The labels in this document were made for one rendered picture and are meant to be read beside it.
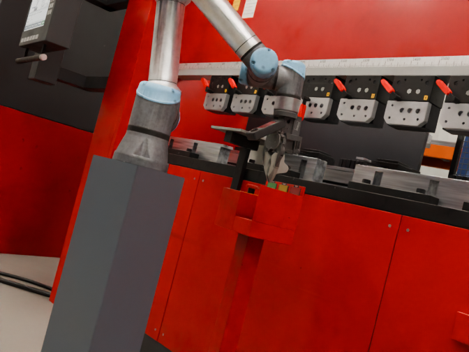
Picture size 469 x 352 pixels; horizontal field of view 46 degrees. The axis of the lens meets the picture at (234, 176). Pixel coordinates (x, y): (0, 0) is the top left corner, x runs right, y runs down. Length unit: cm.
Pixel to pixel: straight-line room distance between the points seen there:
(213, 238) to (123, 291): 79
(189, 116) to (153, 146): 155
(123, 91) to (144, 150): 141
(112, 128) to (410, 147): 141
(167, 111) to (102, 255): 40
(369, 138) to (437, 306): 119
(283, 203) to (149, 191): 42
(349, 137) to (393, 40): 79
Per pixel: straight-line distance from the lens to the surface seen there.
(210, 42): 276
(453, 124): 179
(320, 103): 211
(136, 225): 144
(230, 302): 171
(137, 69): 284
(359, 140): 265
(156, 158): 147
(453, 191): 175
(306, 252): 186
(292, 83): 166
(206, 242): 223
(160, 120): 148
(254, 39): 155
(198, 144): 260
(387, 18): 207
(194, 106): 303
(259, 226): 161
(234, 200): 169
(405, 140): 252
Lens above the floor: 76
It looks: 2 degrees up
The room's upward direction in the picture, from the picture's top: 14 degrees clockwise
